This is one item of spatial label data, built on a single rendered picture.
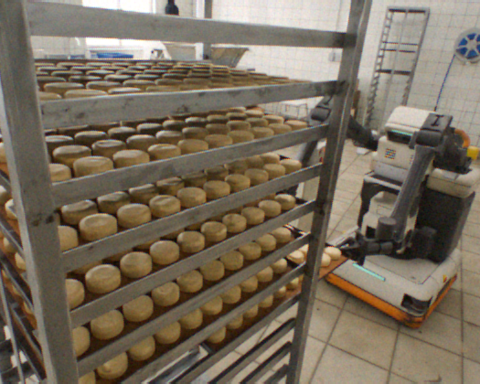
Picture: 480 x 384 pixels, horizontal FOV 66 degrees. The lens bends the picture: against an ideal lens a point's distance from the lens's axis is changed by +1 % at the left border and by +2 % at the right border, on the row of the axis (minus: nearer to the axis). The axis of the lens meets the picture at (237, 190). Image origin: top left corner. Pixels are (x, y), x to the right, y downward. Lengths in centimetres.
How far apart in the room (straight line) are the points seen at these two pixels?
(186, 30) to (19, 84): 22
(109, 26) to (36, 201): 20
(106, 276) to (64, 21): 35
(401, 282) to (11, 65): 201
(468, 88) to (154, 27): 578
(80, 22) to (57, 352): 38
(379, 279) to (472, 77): 433
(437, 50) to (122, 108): 577
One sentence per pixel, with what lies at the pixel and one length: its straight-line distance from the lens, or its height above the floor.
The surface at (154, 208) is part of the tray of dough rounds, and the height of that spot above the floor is 115.
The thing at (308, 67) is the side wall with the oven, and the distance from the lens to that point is 645.
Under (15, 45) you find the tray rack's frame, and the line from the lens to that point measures 39.
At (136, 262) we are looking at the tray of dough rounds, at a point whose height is 106.
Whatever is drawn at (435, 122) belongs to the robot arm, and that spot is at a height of 117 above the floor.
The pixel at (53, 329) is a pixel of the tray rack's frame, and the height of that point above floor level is 108.
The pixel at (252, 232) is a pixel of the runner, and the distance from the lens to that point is 72.
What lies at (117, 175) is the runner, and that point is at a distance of 48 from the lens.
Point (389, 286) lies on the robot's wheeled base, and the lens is 218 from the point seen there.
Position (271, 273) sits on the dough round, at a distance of 92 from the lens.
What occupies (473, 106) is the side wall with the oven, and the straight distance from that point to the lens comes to 615.
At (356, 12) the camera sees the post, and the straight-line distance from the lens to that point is 80.
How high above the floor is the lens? 141
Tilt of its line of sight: 23 degrees down
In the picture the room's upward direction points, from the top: 4 degrees clockwise
